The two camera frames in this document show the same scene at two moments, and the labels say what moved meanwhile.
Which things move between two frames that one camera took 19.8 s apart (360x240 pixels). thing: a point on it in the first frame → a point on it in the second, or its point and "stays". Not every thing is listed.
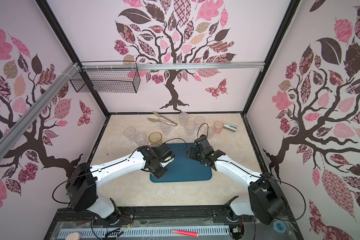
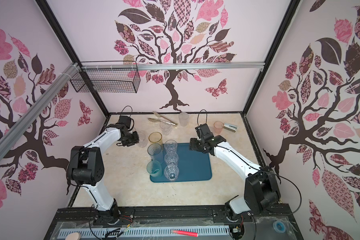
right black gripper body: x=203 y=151 → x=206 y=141
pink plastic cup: x=218 y=126 stays
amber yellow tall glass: x=155 y=137 stays
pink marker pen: x=183 y=232 stays
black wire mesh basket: x=120 y=76 stays
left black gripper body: x=158 y=170 → x=131 y=139
